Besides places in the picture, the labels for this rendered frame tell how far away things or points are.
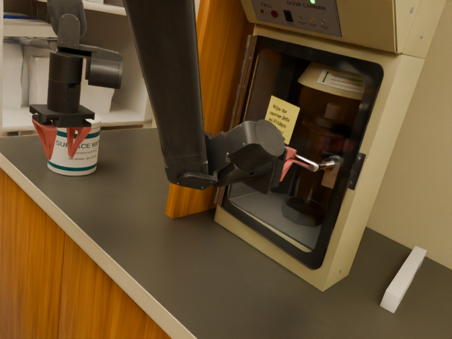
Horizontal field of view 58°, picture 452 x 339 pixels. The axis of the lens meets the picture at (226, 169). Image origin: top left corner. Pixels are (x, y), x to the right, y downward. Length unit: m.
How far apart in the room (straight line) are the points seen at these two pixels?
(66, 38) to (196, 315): 0.52
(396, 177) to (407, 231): 0.15
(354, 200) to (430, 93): 0.47
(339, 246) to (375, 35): 0.39
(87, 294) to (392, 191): 0.83
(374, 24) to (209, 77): 0.37
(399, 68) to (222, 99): 0.40
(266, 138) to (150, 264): 0.39
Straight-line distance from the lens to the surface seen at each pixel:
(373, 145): 0.77
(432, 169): 1.18
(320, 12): 0.75
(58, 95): 0.81
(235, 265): 0.87
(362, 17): 0.71
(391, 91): 0.75
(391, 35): 0.70
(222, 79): 0.94
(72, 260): 1.06
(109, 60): 0.81
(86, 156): 1.15
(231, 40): 0.94
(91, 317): 1.05
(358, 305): 0.89
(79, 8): 0.79
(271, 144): 0.56
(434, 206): 1.20
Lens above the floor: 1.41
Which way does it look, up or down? 20 degrees down
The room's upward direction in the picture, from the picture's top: 12 degrees clockwise
